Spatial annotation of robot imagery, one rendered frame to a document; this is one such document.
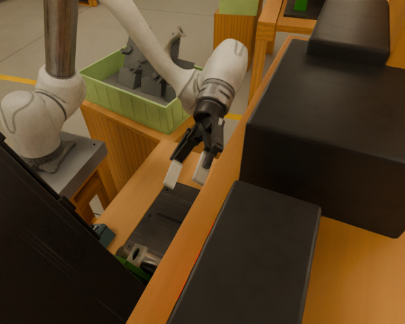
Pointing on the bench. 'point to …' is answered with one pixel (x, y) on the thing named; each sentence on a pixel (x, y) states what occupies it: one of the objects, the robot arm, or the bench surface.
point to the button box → (107, 235)
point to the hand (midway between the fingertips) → (183, 180)
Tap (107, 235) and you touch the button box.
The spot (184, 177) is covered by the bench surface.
